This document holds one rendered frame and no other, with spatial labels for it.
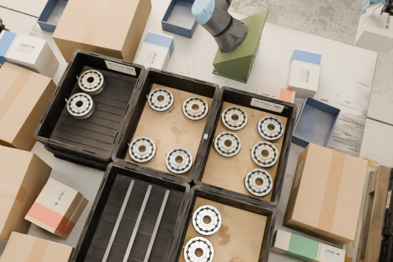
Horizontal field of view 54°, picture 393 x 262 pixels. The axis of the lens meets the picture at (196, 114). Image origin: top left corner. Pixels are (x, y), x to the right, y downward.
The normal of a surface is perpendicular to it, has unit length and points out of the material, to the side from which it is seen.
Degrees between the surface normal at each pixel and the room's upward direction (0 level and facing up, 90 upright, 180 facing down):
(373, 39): 90
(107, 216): 0
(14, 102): 0
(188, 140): 0
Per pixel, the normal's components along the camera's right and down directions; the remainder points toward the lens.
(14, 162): 0.00, -0.41
